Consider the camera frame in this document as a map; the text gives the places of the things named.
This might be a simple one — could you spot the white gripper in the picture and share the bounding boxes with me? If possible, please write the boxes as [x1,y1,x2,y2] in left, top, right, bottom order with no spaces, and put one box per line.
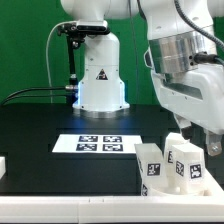
[144,51,224,156]

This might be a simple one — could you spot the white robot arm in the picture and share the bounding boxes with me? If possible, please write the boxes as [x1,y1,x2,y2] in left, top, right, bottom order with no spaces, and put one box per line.
[61,0,224,156]

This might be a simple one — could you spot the white paper marker sheet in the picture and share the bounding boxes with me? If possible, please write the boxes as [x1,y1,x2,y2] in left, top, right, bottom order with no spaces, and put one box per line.
[52,134,142,154]

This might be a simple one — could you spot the white block left edge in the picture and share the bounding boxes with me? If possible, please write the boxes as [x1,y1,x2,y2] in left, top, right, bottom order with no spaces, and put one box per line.
[0,157,6,179]

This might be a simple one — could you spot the white front rail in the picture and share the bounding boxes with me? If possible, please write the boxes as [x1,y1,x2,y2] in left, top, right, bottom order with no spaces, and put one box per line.
[0,196,224,224]

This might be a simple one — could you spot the grey corrugated hose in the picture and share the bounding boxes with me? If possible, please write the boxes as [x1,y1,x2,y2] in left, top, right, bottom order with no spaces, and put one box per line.
[173,0,224,53]

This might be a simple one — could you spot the black camera on stand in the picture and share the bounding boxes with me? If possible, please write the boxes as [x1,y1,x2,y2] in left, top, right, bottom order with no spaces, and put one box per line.
[57,20,110,105]

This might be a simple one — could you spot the white thin cable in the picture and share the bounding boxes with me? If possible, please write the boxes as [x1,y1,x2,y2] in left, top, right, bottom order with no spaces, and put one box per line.
[45,21,76,105]

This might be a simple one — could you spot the black cable pair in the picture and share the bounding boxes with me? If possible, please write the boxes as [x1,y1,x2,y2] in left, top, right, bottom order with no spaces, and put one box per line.
[0,86,78,107]

